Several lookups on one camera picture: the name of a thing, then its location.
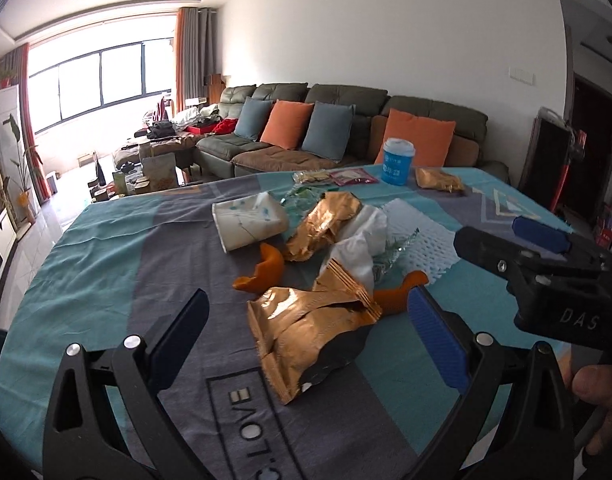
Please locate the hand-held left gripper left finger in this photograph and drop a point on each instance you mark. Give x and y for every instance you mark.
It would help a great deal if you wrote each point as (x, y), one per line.
(185, 330)

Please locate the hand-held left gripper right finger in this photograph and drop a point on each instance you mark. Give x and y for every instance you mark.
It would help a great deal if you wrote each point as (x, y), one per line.
(433, 340)

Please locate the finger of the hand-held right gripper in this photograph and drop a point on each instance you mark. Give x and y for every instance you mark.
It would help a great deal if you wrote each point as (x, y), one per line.
(486, 250)
(541, 234)

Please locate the white foam net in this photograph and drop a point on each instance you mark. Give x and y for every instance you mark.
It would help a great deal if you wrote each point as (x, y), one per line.
(426, 240)

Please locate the large torn gold wrapper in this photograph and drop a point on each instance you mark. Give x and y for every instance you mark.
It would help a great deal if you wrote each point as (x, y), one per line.
(306, 330)

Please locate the person's right hand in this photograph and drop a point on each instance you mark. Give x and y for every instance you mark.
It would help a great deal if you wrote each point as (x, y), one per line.
(606, 395)

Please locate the orange peel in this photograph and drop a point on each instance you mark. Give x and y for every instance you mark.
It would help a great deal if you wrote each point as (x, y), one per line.
(391, 300)
(271, 265)

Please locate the folded black treadmill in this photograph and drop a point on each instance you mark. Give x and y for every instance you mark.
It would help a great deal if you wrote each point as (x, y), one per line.
(548, 160)

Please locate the gold snack packet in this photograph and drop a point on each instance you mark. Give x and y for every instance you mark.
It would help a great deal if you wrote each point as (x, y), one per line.
(438, 180)

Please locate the blue grey tablecloth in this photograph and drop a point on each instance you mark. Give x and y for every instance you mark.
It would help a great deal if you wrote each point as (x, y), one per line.
(135, 260)

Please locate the white tissue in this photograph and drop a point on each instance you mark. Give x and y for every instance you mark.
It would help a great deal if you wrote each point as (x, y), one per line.
(361, 250)

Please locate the blue cup with white lid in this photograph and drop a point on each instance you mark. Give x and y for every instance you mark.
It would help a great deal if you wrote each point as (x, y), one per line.
(397, 165)

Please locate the orange cushion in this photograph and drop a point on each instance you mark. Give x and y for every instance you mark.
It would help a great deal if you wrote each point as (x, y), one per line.
(418, 135)
(286, 122)

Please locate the glass coffee table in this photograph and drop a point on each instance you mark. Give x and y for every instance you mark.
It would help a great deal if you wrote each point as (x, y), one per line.
(185, 187)

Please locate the pink snack packet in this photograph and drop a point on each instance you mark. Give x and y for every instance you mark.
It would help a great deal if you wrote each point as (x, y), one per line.
(353, 176)

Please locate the crumpled gold wrapper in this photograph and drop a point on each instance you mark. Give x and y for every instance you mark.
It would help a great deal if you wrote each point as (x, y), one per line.
(326, 220)

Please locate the paper bag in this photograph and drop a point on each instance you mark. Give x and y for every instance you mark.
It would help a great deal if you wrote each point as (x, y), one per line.
(159, 170)

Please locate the clear biscuit packet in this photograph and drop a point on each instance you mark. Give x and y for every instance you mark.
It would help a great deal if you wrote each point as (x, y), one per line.
(311, 176)

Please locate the blue cushion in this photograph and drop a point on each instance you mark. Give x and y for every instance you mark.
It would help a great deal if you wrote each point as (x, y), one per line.
(328, 130)
(252, 117)

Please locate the cardboard box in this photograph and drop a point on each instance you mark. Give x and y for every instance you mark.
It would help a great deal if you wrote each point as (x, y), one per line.
(85, 159)

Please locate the small grey bin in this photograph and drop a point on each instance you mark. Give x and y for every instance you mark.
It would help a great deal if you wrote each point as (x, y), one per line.
(52, 181)

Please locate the brown seat mat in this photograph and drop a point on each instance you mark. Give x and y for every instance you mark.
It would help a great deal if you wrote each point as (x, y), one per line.
(286, 155)

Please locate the black bag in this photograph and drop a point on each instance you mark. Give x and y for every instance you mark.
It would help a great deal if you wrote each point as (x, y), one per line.
(160, 130)

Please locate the green leather sofa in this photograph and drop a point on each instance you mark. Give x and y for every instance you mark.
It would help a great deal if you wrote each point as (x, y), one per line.
(346, 95)

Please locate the red cloth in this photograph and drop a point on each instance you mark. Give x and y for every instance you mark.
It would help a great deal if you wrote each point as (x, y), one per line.
(226, 125)

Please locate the tall leafy floor plant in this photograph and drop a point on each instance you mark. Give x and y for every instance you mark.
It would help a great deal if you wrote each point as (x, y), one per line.
(23, 165)

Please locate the wooden board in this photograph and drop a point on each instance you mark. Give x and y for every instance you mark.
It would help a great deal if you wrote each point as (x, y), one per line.
(218, 87)

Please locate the dark framed window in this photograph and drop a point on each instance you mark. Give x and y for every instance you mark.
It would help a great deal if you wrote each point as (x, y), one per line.
(100, 85)

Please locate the orange grey curtain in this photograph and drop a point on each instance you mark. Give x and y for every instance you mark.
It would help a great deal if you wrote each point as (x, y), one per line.
(28, 110)
(190, 60)

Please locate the white standing air conditioner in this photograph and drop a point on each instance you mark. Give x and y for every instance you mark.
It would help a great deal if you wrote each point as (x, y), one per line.
(0, 110)

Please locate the small red-potted plant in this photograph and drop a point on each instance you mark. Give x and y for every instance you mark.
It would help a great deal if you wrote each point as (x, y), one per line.
(5, 79)

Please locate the white wall plate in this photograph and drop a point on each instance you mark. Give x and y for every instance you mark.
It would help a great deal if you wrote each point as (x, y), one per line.
(521, 75)

